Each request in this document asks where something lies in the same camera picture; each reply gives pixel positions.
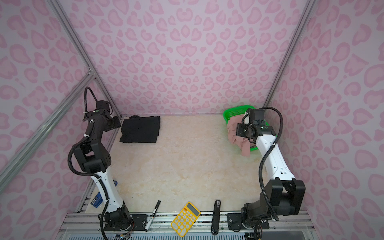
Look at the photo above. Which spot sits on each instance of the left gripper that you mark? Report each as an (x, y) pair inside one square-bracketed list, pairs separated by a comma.
[(117, 123)]

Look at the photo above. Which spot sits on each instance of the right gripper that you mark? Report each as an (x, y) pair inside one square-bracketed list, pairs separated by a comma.
[(239, 129)]

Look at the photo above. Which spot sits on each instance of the pink garment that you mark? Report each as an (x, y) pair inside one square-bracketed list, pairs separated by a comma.
[(242, 143)]

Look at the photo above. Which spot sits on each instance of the black shirt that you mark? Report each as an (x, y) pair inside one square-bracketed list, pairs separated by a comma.
[(138, 129)]

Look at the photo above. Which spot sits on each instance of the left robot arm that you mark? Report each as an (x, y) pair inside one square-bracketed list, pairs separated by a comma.
[(89, 157)]

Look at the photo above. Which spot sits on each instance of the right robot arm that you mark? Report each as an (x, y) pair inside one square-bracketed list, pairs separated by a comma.
[(281, 193)]

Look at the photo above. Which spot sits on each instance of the green plastic laundry basket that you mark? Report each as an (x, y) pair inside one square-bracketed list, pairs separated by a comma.
[(240, 110)]

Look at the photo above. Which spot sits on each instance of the blue stapler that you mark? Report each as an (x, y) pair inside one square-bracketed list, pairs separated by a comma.
[(97, 200)]

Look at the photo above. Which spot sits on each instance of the black stapler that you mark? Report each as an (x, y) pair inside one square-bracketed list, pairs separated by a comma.
[(215, 226)]

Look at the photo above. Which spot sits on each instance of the yellow calculator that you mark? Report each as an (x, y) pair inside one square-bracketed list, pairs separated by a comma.
[(185, 219)]

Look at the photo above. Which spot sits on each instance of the black marker pen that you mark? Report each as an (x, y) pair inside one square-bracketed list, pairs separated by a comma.
[(152, 216)]

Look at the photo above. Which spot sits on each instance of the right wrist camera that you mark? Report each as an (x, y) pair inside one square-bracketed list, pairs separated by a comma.
[(254, 117)]

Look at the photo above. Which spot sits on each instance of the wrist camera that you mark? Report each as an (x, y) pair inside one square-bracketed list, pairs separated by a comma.
[(104, 105), (254, 117)]

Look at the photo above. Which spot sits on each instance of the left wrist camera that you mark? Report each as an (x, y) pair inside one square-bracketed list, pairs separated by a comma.
[(104, 105)]

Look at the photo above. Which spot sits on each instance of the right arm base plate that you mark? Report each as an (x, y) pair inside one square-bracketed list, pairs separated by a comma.
[(238, 221)]

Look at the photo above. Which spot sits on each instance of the aluminium mounting rail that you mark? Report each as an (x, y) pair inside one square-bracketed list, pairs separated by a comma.
[(86, 226)]

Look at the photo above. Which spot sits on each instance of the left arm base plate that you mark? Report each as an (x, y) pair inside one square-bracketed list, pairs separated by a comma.
[(139, 220)]

